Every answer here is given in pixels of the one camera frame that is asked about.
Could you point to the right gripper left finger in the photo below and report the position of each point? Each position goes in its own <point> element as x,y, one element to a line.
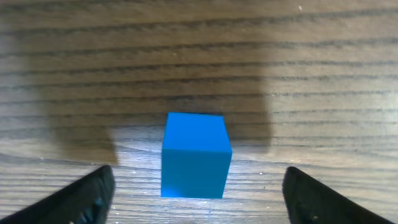
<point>81,202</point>

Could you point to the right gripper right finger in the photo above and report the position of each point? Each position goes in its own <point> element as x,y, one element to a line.
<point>314,205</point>

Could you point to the blue cube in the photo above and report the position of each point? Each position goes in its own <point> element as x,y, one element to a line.
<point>196,158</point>

